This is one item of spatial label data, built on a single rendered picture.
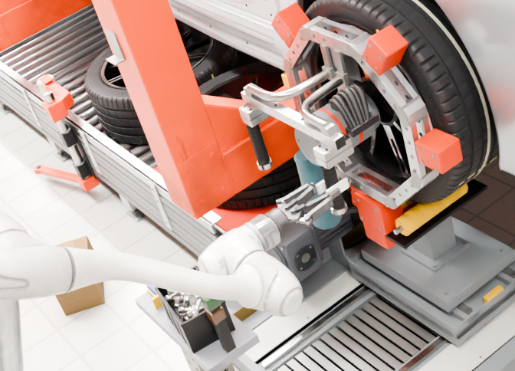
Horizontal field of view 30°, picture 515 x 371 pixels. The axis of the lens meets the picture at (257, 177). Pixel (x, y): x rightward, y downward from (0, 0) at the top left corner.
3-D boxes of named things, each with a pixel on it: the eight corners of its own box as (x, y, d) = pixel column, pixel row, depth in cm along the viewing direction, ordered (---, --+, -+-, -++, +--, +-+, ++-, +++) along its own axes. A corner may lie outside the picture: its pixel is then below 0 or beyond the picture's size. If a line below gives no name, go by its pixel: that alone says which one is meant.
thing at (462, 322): (539, 283, 304) (536, 261, 299) (457, 349, 292) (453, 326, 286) (428, 223, 342) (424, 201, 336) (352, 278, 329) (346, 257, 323)
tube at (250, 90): (337, 79, 260) (329, 45, 254) (282, 114, 253) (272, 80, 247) (298, 62, 273) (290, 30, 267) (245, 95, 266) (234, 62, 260)
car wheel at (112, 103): (73, 138, 420) (52, 93, 407) (158, 57, 461) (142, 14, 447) (191, 154, 384) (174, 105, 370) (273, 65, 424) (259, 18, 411)
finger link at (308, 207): (288, 209, 241) (291, 211, 240) (327, 190, 243) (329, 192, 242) (292, 221, 243) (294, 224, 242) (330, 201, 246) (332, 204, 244)
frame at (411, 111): (449, 220, 264) (416, 50, 233) (431, 233, 261) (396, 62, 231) (326, 154, 304) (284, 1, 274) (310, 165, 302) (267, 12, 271)
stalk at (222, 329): (237, 348, 264) (216, 294, 252) (228, 355, 263) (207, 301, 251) (231, 343, 266) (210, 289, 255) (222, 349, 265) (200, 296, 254)
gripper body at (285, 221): (265, 232, 246) (293, 213, 249) (284, 245, 239) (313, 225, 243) (257, 209, 241) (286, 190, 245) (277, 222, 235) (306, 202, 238)
